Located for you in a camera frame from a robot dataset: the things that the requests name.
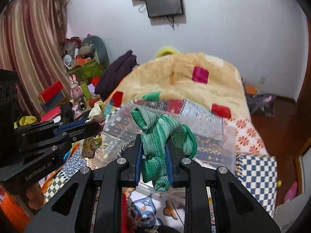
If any clear plastic storage box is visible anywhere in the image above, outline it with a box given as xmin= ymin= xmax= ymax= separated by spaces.
xmin=97 ymin=99 xmax=237 ymax=201

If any small black wall monitor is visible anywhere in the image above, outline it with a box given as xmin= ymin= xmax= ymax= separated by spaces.
xmin=145 ymin=0 xmax=184 ymax=18

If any pile of clothes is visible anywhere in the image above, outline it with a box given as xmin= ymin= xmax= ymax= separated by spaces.
xmin=242 ymin=80 xmax=277 ymax=117

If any yellow green knotted cloth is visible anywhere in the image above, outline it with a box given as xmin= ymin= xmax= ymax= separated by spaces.
xmin=14 ymin=115 xmax=38 ymax=129

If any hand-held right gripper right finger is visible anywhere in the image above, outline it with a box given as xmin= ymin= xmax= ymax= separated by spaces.
xmin=166 ymin=138 xmax=287 ymax=233

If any red flat box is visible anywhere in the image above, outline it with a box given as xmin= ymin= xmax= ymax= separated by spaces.
xmin=37 ymin=81 xmax=64 ymax=104

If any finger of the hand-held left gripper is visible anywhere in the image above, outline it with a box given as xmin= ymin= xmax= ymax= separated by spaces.
xmin=31 ymin=119 xmax=104 ymax=135
xmin=23 ymin=128 xmax=102 ymax=151

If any grey green plush toy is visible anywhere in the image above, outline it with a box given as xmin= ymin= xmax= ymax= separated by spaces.
xmin=81 ymin=35 xmax=110 ymax=66

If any yellow green fluffy cloth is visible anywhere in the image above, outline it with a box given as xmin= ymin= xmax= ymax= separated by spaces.
xmin=155 ymin=45 xmax=181 ymax=58

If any pink rabbit toy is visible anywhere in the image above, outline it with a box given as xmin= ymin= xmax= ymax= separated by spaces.
xmin=69 ymin=75 xmax=82 ymax=100

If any green knitted sock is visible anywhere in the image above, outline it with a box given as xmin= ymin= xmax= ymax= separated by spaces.
xmin=130 ymin=105 xmax=196 ymax=192

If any orange cloth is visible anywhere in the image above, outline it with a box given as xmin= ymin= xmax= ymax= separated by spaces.
xmin=0 ymin=192 xmax=31 ymax=232

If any green patterned box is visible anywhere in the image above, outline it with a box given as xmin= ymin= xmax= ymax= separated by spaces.
xmin=69 ymin=62 xmax=103 ymax=83

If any patchwork bed cover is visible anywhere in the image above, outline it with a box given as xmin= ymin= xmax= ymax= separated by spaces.
xmin=40 ymin=99 xmax=278 ymax=233

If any striped pink curtain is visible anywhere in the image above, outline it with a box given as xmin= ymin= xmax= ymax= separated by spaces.
xmin=0 ymin=0 xmax=71 ymax=120

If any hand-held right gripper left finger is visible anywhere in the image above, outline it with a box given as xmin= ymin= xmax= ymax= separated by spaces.
xmin=24 ymin=134 xmax=144 ymax=233

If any beige blanket with coloured squares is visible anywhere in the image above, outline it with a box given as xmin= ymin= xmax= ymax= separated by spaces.
xmin=104 ymin=52 xmax=244 ymax=127

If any green bottle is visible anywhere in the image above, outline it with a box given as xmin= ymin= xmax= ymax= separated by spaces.
xmin=81 ymin=81 xmax=92 ymax=100

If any pink cloth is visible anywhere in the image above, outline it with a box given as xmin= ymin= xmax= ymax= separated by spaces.
xmin=284 ymin=181 xmax=298 ymax=203

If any cream patterned sock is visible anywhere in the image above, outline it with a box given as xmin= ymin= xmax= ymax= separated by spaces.
xmin=81 ymin=100 xmax=105 ymax=159

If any dark purple garment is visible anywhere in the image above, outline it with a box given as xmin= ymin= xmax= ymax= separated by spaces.
xmin=94 ymin=50 xmax=140 ymax=101

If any person's left hand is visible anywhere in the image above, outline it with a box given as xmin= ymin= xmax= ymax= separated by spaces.
xmin=26 ymin=182 xmax=49 ymax=210

